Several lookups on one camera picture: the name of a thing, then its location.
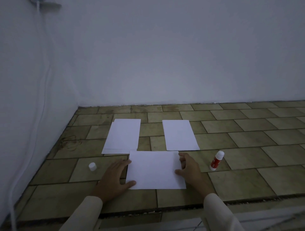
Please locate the person's right hand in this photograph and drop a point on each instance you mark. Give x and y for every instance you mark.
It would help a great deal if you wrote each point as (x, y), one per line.
(194, 173)

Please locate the person's left hand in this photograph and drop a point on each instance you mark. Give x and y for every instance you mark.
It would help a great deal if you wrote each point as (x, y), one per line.
(112, 183)

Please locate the red and white glue stick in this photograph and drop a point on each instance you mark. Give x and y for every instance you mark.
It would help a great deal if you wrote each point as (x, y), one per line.
(216, 163)

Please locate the white glue stick cap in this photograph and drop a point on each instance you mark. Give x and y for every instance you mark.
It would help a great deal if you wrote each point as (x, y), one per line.
(92, 167)

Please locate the single white paper sheet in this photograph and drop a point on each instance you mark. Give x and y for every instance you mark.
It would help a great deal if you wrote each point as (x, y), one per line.
(155, 171)

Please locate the stack of white papers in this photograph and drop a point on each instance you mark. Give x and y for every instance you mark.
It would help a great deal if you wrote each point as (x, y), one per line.
(180, 135)
(122, 135)

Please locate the person's left forearm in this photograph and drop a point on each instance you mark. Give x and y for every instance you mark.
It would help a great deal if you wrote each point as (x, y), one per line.
(83, 216)

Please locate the person's right forearm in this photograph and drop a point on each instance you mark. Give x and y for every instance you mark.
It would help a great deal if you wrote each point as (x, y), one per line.
(221, 216)

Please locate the white plug adapter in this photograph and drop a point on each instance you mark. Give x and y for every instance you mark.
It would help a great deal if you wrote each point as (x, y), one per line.
(35, 1)

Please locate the white wall socket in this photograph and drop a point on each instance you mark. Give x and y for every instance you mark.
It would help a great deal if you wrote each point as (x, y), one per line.
(52, 5)

